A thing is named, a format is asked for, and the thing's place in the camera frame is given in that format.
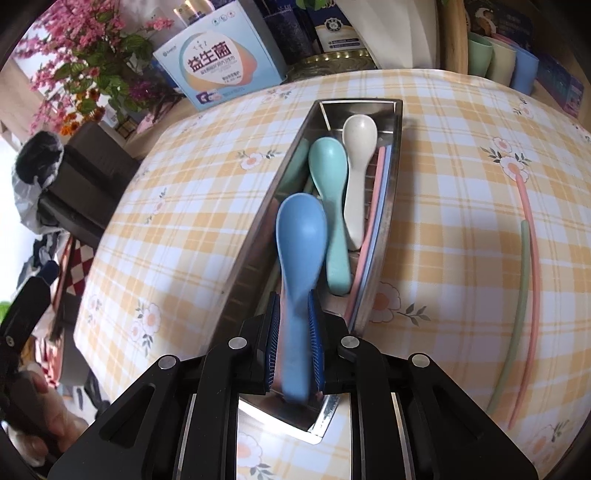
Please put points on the mint green spoon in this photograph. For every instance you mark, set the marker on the mint green spoon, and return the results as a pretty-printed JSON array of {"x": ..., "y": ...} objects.
[{"x": 330, "y": 184}]

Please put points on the beige cup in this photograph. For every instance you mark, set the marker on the beige cup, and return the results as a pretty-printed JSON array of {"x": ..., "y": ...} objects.
[{"x": 502, "y": 62}]

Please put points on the pink blossom plant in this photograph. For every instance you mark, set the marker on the pink blossom plant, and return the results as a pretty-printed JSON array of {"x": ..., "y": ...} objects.
[{"x": 92, "y": 50}]

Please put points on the pink cup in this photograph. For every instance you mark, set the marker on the pink cup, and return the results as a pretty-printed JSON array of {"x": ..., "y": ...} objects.
[{"x": 503, "y": 38}]

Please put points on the blue spoon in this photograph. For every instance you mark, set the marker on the blue spoon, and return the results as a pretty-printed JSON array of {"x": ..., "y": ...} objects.
[{"x": 300, "y": 240}]

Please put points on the green chopstick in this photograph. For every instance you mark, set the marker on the green chopstick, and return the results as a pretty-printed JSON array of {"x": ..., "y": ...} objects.
[{"x": 521, "y": 314}]

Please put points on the dark blue tall box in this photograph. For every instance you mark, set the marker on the dark blue tall box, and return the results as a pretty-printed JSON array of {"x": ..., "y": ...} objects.
[{"x": 286, "y": 27}]

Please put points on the green cup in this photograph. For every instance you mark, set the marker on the green cup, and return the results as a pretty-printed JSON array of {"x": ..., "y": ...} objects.
[{"x": 481, "y": 57}]

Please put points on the white faceted flower pot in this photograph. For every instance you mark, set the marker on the white faceted flower pot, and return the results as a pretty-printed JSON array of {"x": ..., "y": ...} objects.
[{"x": 397, "y": 32}]

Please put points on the pink chopstick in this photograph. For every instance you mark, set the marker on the pink chopstick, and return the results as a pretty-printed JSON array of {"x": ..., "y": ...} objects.
[
  {"x": 369, "y": 240},
  {"x": 533, "y": 277}
]

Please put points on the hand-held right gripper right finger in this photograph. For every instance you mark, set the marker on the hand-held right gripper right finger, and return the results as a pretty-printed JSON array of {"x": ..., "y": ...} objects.
[{"x": 316, "y": 341}]

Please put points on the wooden shelf unit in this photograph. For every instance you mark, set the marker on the wooden shelf unit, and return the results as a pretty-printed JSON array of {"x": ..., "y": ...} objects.
[{"x": 455, "y": 37}]

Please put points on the grey jacket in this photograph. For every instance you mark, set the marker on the grey jacket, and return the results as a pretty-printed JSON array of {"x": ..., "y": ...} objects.
[{"x": 32, "y": 184}]

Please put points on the white spoon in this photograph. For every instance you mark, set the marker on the white spoon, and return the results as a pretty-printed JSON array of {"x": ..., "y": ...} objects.
[{"x": 360, "y": 152}]

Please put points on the white and blue carton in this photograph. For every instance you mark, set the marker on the white and blue carton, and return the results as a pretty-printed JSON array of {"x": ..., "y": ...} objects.
[{"x": 221, "y": 60}]

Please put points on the silver and navy box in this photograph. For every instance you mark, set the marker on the silver and navy box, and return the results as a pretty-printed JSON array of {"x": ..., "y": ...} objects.
[{"x": 187, "y": 8}]

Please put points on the dark chair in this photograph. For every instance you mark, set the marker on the dark chair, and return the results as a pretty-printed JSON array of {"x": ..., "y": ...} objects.
[{"x": 92, "y": 184}]

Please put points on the blue cup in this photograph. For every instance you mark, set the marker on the blue cup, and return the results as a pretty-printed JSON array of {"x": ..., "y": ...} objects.
[{"x": 525, "y": 71}]

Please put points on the person's left hand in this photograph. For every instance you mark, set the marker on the person's left hand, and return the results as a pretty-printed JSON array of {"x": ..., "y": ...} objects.
[{"x": 55, "y": 415}]

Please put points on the blue chopstick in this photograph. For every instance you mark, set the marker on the blue chopstick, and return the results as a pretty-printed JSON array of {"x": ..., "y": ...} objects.
[{"x": 381, "y": 221}]

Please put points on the dark box with moon print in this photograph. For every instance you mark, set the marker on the dark box with moon print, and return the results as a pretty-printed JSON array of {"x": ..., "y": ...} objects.
[{"x": 478, "y": 16}]

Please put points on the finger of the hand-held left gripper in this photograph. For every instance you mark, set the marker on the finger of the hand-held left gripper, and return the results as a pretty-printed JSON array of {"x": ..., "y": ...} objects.
[{"x": 32, "y": 309}]

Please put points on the white box with blue print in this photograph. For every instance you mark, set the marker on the white box with blue print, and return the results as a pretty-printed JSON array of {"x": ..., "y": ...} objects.
[{"x": 339, "y": 27}]

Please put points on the yellow plaid tablecloth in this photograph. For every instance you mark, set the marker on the yellow plaid tablecloth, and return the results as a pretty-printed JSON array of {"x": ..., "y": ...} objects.
[{"x": 194, "y": 207}]

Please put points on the red patterned cloth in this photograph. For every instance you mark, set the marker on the red patterned cloth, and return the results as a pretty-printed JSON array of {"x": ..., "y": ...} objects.
[{"x": 76, "y": 267}]

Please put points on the gold ornate dish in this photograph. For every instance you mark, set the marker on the gold ornate dish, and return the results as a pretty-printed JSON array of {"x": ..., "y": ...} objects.
[{"x": 328, "y": 62}]

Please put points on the purple box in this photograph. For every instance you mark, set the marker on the purple box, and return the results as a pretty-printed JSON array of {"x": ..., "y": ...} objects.
[{"x": 561, "y": 85}]

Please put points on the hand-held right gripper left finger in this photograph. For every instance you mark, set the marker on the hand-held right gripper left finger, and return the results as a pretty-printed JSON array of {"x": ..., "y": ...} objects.
[{"x": 272, "y": 341}]

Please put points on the stainless steel utensil tray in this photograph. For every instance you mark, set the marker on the stainless steel utensil tray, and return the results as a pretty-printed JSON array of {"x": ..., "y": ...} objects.
[{"x": 258, "y": 240}]

